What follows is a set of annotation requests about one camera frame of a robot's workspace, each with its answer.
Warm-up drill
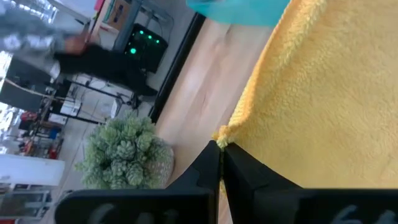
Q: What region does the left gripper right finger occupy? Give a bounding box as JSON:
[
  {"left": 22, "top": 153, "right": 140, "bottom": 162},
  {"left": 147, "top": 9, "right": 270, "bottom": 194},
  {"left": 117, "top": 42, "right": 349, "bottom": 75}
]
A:
[{"left": 222, "top": 142, "right": 398, "bottom": 224}]

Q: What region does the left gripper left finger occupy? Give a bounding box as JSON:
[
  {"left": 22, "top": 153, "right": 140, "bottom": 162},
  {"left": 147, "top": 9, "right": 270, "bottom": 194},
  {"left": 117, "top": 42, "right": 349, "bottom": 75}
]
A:
[{"left": 54, "top": 139, "right": 222, "bottom": 224}]

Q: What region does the yellow microfiber towel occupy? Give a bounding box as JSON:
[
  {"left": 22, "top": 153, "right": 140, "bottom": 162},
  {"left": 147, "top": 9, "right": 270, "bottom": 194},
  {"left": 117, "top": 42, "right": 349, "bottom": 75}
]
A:
[{"left": 213, "top": 0, "right": 398, "bottom": 189}]

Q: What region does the teal plastic basket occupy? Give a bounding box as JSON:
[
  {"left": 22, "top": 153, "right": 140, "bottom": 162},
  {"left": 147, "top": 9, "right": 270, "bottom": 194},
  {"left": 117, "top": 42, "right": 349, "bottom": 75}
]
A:
[{"left": 185, "top": 0, "right": 292, "bottom": 27}]

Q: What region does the artificial green succulent plant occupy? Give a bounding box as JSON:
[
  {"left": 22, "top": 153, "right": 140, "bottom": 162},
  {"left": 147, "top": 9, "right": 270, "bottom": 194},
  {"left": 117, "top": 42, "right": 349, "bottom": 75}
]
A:
[{"left": 74, "top": 113, "right": 175, "bottom": 190}]

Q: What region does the white box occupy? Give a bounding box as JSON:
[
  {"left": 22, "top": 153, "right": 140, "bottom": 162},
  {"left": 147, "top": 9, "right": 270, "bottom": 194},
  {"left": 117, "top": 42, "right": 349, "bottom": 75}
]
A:
[{"left": 60, "top": 98, "right": 82, "bottom": 116}]

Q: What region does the black computer with green lights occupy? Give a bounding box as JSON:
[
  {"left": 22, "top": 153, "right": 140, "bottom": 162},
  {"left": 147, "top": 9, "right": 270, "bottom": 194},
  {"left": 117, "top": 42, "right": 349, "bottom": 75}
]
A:
[{"left": 123, "top": 23, "right": 169, "bottom": 74}]

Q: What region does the person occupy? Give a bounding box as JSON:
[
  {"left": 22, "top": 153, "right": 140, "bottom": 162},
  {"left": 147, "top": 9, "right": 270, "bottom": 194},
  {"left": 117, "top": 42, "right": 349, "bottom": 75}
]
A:
[{"left": 0, "top": 6, "right": 158, "bottom": 96}]

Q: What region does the white cabinet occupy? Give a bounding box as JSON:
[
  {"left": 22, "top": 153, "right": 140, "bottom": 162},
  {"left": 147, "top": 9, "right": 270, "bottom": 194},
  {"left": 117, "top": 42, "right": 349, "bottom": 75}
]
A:
[{"left": 0, "top": 154, "right": 66, "bottom": 187}]

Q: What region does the brown cardboard box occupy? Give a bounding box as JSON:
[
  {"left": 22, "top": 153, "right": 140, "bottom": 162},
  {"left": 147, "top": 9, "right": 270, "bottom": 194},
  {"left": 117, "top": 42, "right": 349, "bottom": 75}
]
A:
[{"left": 107, "top": 0, "right": 131, "bottom": 30}]

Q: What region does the dark background monitor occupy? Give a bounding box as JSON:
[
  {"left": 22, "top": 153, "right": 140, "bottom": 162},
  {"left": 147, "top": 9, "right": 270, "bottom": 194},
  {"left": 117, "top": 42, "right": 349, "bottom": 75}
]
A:
[{"left": 0, "top": 57, "right": 62, "bottom": 113}]

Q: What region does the yellow hanging cable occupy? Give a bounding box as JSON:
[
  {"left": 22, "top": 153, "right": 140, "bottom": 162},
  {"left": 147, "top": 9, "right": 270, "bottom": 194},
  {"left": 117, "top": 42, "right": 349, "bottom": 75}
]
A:
[{"left": 2, "top": 78, "right": 50, "bottom": 98}]

